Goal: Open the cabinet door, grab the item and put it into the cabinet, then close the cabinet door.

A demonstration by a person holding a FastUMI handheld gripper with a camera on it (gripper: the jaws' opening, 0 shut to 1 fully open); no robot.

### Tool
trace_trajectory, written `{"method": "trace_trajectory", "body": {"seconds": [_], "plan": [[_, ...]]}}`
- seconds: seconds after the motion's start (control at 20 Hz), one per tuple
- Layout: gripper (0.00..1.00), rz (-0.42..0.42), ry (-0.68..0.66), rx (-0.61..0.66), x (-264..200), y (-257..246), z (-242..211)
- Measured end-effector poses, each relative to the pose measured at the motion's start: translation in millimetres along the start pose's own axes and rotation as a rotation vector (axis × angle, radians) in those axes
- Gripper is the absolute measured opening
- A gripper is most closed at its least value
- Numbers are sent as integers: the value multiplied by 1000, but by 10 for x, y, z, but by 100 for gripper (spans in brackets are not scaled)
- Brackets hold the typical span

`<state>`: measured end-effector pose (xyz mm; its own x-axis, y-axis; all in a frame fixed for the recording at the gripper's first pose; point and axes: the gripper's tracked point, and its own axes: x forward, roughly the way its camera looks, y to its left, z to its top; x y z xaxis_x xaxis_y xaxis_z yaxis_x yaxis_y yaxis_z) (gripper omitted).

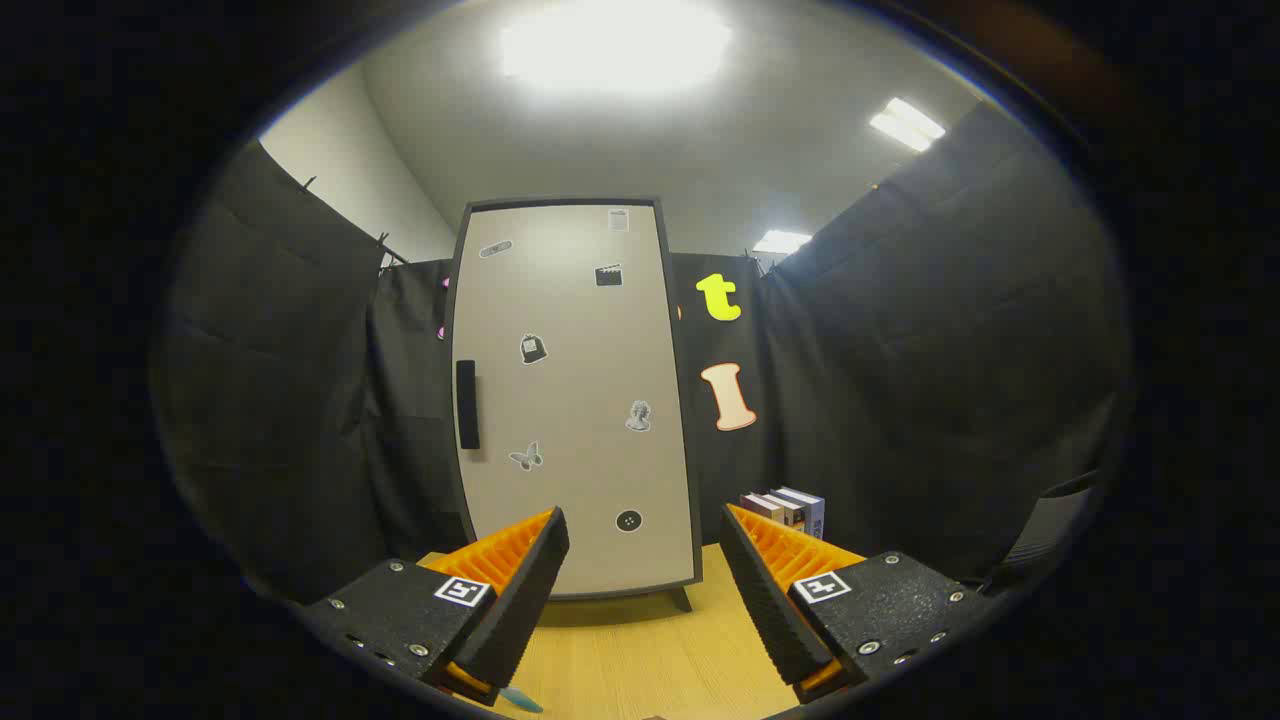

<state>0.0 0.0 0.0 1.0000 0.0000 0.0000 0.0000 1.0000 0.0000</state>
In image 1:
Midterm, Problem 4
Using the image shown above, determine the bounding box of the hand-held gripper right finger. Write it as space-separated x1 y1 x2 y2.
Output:
719 502 993 705

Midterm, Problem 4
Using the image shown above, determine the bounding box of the dark grey cabinet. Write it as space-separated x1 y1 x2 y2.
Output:
443 197 704 613

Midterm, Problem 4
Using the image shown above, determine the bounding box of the white brown spine book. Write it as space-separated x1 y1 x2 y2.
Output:
762 489 807 535

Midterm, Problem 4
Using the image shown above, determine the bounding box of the large ceiling light panel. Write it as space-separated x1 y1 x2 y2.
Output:
500 0 733 96

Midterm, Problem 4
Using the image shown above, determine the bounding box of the black backdrop cloth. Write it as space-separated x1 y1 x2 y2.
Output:
150 100 1136 601

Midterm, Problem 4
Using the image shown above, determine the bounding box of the double strip ceiling light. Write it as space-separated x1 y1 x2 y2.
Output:
868 96 946 153

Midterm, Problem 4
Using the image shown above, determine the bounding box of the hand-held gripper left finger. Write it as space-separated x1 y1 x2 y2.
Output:
300 506 572 707

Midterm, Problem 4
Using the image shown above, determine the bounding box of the grey blue spine book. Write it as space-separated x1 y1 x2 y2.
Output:
778 486 826 541

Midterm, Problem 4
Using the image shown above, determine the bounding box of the black door handle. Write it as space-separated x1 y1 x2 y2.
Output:
456 360 481 450

